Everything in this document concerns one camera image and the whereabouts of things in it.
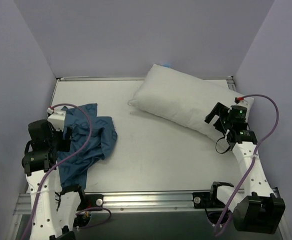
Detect aluminium back rail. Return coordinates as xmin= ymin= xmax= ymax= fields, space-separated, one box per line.
xmin=58 ymin=76 xmax=145 ymax=82

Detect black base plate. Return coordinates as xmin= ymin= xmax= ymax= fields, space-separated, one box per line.
xmin=82 ymin=193 xmax=104 ymax=209
xmin=192 ymin=191 xmax=224 ymax=209

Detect aluminium front rail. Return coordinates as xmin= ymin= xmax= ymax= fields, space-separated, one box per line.
xmin=12 ymin=187 xmax=284 ymax=215

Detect blue cartoon print pillowcase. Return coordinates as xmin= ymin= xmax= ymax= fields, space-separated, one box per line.
xmin=57 ymin=102 xmax=118 ymax=193

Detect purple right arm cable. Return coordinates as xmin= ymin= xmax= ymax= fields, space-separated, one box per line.
xmin=213 ymin=93 xmax=280 ymax=237

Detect aluminium right side rail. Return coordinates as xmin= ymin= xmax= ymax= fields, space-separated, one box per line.
xmin=226 ymin=76 xmax=237 ymax=92

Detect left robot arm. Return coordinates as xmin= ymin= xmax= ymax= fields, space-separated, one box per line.
xmin=21 ymin=119 xmax=87 ymax=240

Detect aluminium rail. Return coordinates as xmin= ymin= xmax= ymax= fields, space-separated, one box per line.
xmin=226 ymin=76 xmax=237 ymax=92
xmin=12 ymin=187 xmax=284 ymax=215
xmin=58 ymin=76 xmax=145 ymax=82

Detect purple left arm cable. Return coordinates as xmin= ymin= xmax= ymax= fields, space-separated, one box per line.
xmin=19 ymin=102 xmax=113 ymax=240

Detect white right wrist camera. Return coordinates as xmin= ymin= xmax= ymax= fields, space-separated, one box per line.
xmin=235 ymin=97 xmax=250 ymax=109

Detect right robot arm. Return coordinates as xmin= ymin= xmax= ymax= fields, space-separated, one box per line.
xmin=205 ymin=102 xmax=286 ymax=235

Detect white pillow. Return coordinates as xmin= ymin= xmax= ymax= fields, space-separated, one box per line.
xmin=128 ymin=64 xmax=241 ymax=148

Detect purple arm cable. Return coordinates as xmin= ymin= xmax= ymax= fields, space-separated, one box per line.
xmin=19 ymin=102 xmax=113 ymax=240
xmin=213 ymin=93 xmax=280 ymax=237

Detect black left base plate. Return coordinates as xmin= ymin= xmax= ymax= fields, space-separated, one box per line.
xmin=82 ymin=193 xmax=104 ymax=209

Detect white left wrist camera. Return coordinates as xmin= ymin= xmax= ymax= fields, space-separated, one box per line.
xmin=47 ymin=110 xmax=66 ymax=132

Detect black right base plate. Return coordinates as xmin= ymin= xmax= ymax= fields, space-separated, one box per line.
xmin=192 ymin=191 xmax=224 ymax=209

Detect black thin right cable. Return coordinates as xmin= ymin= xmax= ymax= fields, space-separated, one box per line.
xmin=215 ymin=136 xmax=233 ymax=155

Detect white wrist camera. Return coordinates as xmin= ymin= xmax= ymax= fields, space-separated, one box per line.
xmin=235 ymin=97 xmax=250 ymax=109
xmin=47 ymin=110 xmax=66 ymax=132

